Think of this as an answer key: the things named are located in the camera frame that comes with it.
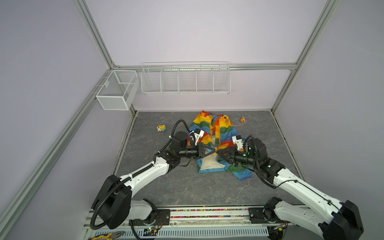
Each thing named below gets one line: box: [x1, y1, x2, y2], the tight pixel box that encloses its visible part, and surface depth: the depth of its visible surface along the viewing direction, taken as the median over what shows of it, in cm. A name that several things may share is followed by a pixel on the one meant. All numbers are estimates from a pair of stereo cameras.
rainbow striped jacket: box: [197, 152, 253, 180], surface depth 91 cm
